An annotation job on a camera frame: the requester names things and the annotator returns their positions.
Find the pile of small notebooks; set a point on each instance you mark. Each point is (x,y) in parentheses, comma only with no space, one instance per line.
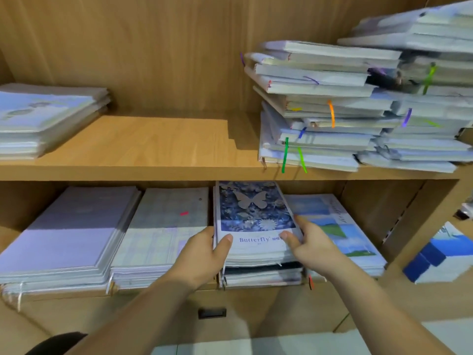
(347,107)

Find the person's left forearm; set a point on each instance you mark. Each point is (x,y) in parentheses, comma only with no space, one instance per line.
(133,321)

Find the person's left hand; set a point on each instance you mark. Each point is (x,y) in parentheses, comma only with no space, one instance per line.
(196,261)

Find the large plain lilac notebook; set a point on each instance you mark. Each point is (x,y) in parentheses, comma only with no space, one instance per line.
(70,233)

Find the pastel grid pattern notebook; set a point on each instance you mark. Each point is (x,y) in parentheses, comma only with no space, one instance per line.
(159,218)

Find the person's right forearm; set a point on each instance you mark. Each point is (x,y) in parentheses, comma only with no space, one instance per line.
(399,318)

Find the dark blue script notebook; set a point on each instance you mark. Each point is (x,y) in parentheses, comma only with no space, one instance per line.
(262,275)

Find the stack of large blue notebooks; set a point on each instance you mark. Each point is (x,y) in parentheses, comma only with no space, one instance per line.
(44,114)

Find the small black shelf clip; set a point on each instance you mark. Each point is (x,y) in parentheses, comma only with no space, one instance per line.
(212,312)

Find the blue white small box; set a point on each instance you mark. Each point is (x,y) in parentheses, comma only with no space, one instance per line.
(443,251)

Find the person's black clothing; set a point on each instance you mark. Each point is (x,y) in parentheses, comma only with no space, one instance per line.
(55,344)

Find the person's right hand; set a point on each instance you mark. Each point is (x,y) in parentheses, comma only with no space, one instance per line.
(318,251)

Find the blue butterfly cover notebook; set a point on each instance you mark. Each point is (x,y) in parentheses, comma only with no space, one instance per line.
(255,207)

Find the wooden shelf unit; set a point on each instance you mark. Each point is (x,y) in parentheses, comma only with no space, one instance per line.
(148,144)

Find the green field picture notebook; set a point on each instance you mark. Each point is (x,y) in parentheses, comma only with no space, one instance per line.
(347,233)

